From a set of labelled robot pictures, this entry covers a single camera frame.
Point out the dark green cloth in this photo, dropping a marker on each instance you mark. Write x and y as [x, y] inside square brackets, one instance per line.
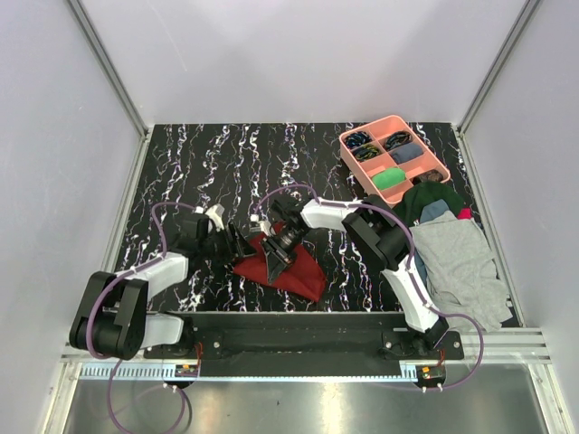
[410, 208]

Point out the aluminium frame post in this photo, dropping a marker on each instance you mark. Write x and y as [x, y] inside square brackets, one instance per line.
[516, 31]
[97, 47]

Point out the grey cloth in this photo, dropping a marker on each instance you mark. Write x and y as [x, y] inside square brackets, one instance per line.
[462, 277]

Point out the left aluminium frame post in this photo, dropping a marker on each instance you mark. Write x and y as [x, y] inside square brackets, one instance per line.
[97, 47]

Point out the magenta cloth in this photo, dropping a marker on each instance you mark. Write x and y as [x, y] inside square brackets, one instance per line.
[465, 214]

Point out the right aluminium frame post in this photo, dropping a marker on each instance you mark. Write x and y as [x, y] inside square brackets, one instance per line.
[516, 31]

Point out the blue rolled cloth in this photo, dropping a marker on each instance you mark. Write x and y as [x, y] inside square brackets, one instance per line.
[406, 153]

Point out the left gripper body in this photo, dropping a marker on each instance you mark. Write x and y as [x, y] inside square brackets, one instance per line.
[217, 246]

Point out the pink compartment tray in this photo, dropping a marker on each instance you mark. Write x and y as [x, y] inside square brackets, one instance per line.
[388, 158]

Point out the green rolled cloth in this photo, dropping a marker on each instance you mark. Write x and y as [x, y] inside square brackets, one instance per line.
[388, 178]

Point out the red cloth napkin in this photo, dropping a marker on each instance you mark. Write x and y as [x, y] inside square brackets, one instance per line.
[304, 278]

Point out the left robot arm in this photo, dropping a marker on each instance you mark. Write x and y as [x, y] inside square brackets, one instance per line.
[112, 319]

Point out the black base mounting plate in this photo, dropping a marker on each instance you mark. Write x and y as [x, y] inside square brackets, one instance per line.
[306, 346]

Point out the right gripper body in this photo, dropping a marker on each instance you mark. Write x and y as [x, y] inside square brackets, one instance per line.
[288, 240]

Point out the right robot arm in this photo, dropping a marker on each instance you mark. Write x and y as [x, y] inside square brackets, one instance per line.
[380, 236]

